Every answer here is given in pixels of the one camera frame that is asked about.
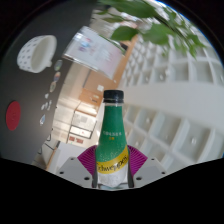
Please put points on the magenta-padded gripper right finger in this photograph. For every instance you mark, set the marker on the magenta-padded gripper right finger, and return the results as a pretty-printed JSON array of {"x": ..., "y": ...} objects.
[{"x": 148, "y": 170}]

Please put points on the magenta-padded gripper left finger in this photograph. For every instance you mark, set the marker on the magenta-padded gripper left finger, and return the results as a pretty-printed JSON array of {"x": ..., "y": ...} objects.
[{"x": 75, "y": 170}]

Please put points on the green drink bottle yellow label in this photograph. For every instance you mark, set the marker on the green drink bottle yellow label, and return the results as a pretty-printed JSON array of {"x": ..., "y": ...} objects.
[{"x": 111, "y": 140}]

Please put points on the flat round red coaster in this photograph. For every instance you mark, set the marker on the flat round red coaster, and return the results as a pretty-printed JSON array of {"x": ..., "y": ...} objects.
[{"x": 13, "y": 116}]

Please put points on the round printed badge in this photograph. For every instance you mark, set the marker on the round printed badge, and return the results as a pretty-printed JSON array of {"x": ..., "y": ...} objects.
[
  {"x": 58, "y": 65},
  {"x": 53, "y": 86},
  {"x": 57, "y": 76}
]

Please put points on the white dotted cup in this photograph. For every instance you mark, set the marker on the white dotted cup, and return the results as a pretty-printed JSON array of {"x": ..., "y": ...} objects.
[{"x": 35, "y": 55}]

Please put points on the green leafy potted plant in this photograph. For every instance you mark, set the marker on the green leafy potted plant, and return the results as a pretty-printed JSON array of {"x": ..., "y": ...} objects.
[{"x": 156, "y": 33}]

